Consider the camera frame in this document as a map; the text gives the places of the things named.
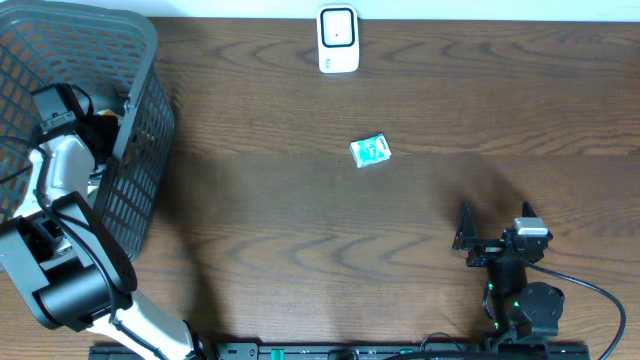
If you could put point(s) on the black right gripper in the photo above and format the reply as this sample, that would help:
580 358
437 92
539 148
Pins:
467 237

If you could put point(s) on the green tissue pack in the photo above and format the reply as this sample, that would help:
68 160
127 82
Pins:
370 151

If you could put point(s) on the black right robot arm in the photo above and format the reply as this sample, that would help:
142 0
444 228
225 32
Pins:
522 311

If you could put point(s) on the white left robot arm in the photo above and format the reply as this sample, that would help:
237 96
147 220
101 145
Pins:
72 273

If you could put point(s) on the white barcode scanner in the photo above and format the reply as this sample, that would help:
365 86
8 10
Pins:
338 39

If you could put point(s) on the grey plastic mesh basket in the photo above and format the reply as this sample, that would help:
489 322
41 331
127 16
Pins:
110 55

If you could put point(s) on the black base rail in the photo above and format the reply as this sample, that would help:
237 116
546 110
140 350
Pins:
434 350

